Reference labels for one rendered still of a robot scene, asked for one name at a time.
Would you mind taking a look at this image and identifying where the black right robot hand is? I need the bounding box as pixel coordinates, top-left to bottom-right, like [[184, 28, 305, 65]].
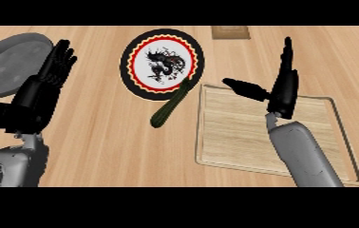
[[219, 36, 299, 120]]

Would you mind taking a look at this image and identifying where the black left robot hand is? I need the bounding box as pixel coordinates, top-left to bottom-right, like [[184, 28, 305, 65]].
[[0, 39, 78, 135]]

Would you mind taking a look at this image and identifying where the pale wooden tray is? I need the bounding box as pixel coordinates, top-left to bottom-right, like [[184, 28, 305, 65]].
[[194, 83, 359, 186]]

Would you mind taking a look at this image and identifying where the dark green squash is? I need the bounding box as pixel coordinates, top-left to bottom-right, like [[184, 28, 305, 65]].
[[148, 77, 193, 129]]

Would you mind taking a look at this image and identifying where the black rimmed decorated plate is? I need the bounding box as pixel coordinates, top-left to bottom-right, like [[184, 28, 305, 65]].
[[119, 28, 206, 102]]

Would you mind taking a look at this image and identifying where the grey round pan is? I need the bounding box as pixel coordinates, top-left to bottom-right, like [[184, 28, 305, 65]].
[[0, 31, 55, 99]]

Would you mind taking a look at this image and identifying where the brown wooden block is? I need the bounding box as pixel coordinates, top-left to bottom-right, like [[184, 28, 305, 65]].
[[209, 26, 252, 41]]

